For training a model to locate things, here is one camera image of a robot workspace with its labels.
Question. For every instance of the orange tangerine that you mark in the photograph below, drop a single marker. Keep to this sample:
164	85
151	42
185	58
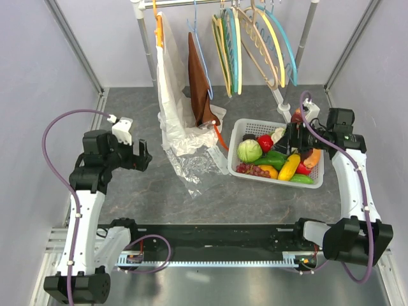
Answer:
268	171

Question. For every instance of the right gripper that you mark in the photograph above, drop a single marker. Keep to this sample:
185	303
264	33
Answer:
294	138

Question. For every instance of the green cucumber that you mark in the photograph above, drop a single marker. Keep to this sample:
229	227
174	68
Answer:
301	179

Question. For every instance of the white shirt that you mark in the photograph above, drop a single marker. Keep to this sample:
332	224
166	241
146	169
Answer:
173	88

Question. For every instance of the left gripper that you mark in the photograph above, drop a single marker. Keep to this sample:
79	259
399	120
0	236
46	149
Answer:
139	162

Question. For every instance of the clothes rack frame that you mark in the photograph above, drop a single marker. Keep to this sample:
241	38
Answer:
280	95

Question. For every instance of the orange hanger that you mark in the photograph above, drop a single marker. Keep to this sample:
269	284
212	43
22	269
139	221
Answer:
159	26

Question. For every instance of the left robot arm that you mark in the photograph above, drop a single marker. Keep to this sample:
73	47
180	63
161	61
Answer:
83	274

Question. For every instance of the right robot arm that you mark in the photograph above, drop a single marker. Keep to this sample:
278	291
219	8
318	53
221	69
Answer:
359	237

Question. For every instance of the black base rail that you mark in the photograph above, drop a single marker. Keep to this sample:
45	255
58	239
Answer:
156	247

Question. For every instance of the long green chili pepper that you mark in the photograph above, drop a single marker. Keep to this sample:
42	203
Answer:
272	161

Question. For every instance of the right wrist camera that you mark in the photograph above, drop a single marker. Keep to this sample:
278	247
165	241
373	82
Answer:
310	109

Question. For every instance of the red pomegranate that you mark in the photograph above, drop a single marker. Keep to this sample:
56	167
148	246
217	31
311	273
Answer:
265	142

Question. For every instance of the white cauliflower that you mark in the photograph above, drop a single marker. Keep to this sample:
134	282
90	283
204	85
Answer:
277	134

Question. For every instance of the beige hanger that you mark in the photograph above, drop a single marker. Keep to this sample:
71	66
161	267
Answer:
264	60

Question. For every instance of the red grape bunch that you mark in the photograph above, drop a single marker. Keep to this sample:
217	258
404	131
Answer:
248	169

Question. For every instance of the green bell pepper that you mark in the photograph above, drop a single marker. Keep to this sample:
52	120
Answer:
273	153

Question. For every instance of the yellow corn cob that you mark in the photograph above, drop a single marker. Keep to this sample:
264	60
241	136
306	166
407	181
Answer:
289	168

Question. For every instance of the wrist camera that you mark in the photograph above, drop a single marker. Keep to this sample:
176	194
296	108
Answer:
121	129
310	109

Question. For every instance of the red chili pepper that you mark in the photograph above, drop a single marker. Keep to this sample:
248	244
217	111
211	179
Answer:
303	170

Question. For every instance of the yellow hanger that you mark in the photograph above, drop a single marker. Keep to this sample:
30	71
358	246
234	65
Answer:
274	38

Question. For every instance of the green cabbage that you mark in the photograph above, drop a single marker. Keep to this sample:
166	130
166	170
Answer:
249	151

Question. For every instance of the teal hanger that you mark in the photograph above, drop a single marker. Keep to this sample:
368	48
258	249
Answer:
286	52

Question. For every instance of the white plastic basket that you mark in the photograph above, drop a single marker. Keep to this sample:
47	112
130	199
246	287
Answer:
258	128

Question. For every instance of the blue wire hanger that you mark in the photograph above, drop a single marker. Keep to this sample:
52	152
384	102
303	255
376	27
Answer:
194	29

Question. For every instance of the green hanger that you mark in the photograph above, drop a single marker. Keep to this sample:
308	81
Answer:
231	44

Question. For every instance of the papaya slice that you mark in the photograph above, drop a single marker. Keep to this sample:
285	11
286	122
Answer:
311	158

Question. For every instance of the dark brown mushroom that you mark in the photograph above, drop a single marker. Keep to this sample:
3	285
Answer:
249	137

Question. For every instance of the clear zip top bag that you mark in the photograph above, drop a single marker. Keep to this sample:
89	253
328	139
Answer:
197	159

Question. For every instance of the light blue hanger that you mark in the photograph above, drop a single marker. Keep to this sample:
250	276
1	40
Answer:
238	48

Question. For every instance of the brown cloth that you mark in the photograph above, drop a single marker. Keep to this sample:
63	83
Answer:
200	100

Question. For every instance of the cream hanger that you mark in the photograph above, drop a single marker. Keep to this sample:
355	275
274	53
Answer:
223	59

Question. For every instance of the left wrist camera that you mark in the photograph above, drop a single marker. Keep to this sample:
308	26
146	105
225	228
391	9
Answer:
121	129

